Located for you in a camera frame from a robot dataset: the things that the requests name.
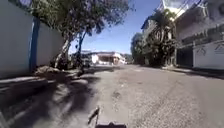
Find grey multi-storey building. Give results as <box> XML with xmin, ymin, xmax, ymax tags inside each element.
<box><xmin>140</xmin><ymin>0</ymin><xmax>224</xmax><ymax>72</ymax></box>

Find large leafy tree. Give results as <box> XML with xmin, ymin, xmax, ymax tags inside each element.
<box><xmin>19</xmin><ymin>0</ymin><xmax>132</xmax><ymax>72</ymax></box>

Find dirt mound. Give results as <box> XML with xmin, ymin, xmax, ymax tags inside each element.
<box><xmin>33</xmin><ymin>65</ymin><xmax>62</xmax><ymax>78</ymax></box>

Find grey asphalt road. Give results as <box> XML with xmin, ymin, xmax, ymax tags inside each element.
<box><xmin>0</xmin><ymin>64</ymin><xmax>224</xmax><ymax>128</ymax></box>

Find green palm trees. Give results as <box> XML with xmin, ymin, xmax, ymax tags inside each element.
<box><xmin>130</xmin><ymin>9</ymin><xmax>178</xmax><ymax>68</ymax></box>

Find robot's own part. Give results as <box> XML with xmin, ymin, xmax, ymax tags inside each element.
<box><xmin>87</xmin><ymin>106</ymin><xmax>128</xmax><ymax>128</ymax></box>

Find white low building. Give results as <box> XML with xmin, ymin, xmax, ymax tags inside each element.
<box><xmin>80</xmin><ymin>50</ymin><xmax>127</xmax><ymax>66</ymax></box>

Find white wall with blue post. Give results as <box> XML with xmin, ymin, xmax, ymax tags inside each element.
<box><xmin>0</xmin><ymin>0</ymin><xmax>65</xmax><ymax>80</ymax></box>

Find grey concrete sidewalk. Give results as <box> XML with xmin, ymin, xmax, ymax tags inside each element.
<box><xmin>161</xmin><ymin>65</ymin><xmax>224</xmax><ymax>80</ymax></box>

